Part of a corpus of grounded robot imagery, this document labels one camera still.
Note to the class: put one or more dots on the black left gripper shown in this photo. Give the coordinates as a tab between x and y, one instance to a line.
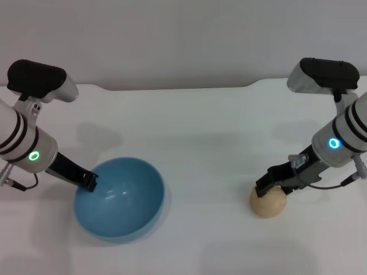
67	172

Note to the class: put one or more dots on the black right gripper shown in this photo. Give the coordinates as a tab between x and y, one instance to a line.
304	172

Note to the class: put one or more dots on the beige egg yolk pastry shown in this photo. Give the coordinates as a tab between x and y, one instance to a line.
268	206

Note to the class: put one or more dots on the blue ceramic bowl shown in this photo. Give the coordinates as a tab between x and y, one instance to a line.
120	212

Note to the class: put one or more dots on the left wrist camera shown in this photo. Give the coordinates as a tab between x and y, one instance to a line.
37	80

